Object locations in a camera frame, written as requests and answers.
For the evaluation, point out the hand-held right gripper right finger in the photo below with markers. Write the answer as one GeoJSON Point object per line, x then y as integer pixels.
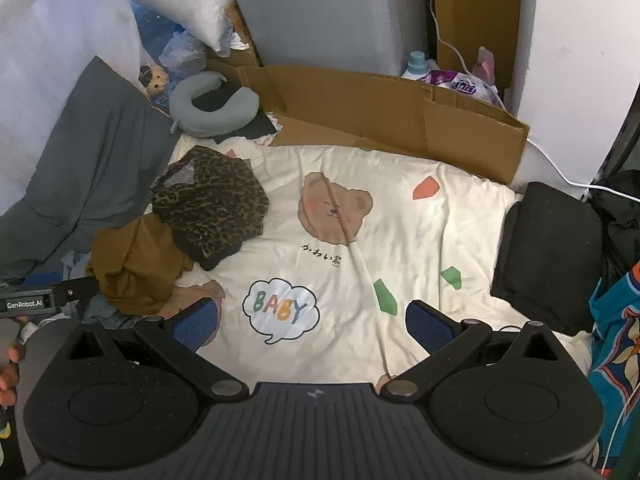
{"type": "Point", "coordinates": [430, 325]}

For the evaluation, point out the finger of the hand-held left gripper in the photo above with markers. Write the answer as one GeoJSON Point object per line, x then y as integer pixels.
{"type": "Point", "coordinates": [77, 290]}

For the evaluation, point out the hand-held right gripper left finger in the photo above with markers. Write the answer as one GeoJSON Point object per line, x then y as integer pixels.
{"type": "Point", "coordinates": [197, 322]}

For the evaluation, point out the leopard print skirt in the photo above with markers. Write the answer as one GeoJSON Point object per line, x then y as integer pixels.
{"type": "Point", "coordinates": [215, 200]}

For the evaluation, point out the black clothes pile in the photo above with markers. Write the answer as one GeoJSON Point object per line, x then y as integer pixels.
{"type": "Point", "coordinates": [622, 220]}

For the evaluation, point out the person's left hand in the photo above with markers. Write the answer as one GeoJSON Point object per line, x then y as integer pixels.
{"type": "Point", "coordinates": [7, 375]}

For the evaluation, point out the brown garment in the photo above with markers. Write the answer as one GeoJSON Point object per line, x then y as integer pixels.
{"type": "Point", "coordinates": [140, 265]}

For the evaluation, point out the white bear print blanket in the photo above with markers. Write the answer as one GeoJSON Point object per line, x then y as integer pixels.
{"type": "Point", "coordinates": [400, 240]}

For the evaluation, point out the grey blanket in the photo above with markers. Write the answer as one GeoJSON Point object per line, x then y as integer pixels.
{"type": "Point", "coordinates": [90, 160]}

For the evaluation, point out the black folded garment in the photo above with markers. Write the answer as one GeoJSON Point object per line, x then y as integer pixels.
{"type": "Point", "coordinates": [545, 250]}

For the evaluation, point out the teal patterned cloth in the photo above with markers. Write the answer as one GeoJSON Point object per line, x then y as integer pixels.
{"type": "Point", "coordinates": [620, 335]}

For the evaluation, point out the black cloth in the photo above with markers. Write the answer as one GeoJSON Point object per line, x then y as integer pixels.
{"type": "Point", "coordinates": [255, 127]}

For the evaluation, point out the grey neck pillow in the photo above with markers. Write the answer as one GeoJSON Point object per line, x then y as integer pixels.
{"type": "Point", "coordinates": [185, 110]}

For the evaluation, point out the small plush doll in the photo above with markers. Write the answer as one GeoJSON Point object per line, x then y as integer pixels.
{"type": "Point", "coordinates": [155, 82]}

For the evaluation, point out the brown cardboard box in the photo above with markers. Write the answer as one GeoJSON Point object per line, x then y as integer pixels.
{"type": "Point", "coordinates": [350, 105]}

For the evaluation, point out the clear plastic bag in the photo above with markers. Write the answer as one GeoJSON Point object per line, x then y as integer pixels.
{"type": "Point", "coordinates": [182, 52]}

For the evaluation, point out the white detergent bottle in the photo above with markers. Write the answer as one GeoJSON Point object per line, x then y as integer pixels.
{"type": "Point", "coordinates": [417, 65]}

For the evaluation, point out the pink pouch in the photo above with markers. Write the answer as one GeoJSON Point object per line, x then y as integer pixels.
{"type": "Point", "coordinates": [484, 65]}

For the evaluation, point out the small cardboard piece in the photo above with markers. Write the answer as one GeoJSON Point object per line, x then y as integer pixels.
{"type": "Point", "coordinates": [240, 35]}

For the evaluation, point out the white pillow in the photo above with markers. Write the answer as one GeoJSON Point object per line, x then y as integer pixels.
{"type": "Point", "coordinates": [195, 5]}

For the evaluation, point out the upright cardboard sheet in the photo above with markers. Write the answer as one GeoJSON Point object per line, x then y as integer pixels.
{"type": "Point", "coordinates": [480, 10]}

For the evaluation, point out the grey washing machine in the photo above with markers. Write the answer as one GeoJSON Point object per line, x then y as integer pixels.
{"type": "Point", "coordinates": [325, 10]}

